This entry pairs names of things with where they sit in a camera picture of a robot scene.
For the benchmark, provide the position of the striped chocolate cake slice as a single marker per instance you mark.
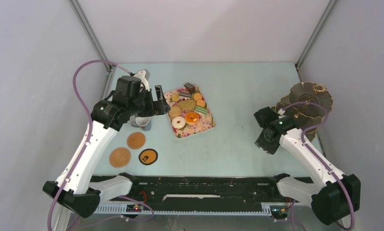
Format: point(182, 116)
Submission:
point(184, 95)

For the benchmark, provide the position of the orange glazed donut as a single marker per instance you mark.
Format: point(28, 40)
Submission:
point(192, 118)

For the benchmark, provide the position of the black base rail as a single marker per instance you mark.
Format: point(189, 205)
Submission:
point(206, 194)

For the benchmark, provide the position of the white donut left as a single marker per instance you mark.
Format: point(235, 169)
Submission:
point(178, 122)

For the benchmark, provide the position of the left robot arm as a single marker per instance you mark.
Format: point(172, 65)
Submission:
point(73, 189)

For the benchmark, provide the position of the floral rectangular tray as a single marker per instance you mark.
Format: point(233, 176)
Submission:
point(205, 123)

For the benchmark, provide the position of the green striped cake slice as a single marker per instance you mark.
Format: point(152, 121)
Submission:
point(201, 110)

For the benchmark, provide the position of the orange round biscuit upper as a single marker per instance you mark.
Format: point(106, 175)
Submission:
point(196, 96)

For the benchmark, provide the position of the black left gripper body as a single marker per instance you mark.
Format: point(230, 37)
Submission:
point(144, 106)

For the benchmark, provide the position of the three tier black cake stand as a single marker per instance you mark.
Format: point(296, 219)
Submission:
point(306, 115)

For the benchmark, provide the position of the wooden round coaster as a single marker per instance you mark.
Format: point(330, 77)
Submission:
point(136, 140)
point(120, 157)

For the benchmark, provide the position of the orange question mark coaster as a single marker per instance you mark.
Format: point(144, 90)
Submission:
point(148, 156)

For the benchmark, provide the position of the brown oval cookie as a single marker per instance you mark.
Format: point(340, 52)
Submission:
point(187, 105)

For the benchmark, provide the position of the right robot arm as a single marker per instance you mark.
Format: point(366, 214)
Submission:
point(332, 195)

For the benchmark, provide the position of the lower wooden round coaster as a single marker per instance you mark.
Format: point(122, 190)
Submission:
point(120, 157)

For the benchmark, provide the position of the upper wooden round coaster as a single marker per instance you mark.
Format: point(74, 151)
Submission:
point(136, 140)

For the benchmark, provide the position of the chocolate cake piece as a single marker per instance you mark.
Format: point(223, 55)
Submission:
point(191, 88)

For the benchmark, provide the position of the small yellow cookie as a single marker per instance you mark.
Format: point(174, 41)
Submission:
point(175, 98)

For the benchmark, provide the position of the orange round biscuit lower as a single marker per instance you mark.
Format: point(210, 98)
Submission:
point(201, 103)

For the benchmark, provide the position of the tan round cookie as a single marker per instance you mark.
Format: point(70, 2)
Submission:
point(175, 111)

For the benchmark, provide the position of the blue grey mug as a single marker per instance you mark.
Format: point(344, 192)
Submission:
point(143, 123)

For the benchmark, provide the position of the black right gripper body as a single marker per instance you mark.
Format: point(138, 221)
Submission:
point(270, 146)

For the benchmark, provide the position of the orange round biscuit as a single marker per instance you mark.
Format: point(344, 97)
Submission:
point(196, 96)
point(201, 103)

